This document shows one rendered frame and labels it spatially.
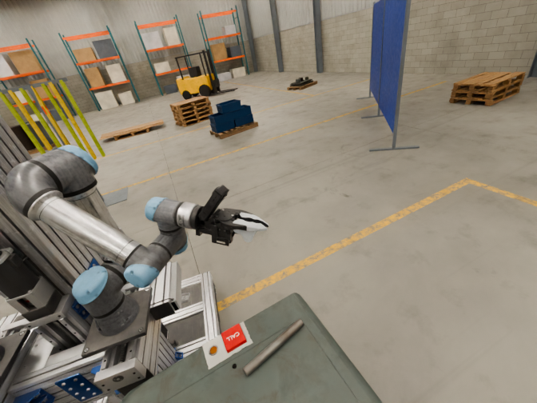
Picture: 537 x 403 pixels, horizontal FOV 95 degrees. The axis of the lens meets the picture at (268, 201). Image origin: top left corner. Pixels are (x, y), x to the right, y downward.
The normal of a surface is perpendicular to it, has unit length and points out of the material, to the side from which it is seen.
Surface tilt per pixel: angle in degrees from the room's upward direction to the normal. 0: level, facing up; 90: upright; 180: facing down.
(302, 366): 0
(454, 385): 0
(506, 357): 0
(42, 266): 90
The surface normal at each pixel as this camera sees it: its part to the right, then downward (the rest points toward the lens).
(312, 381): -0.18, -0.83
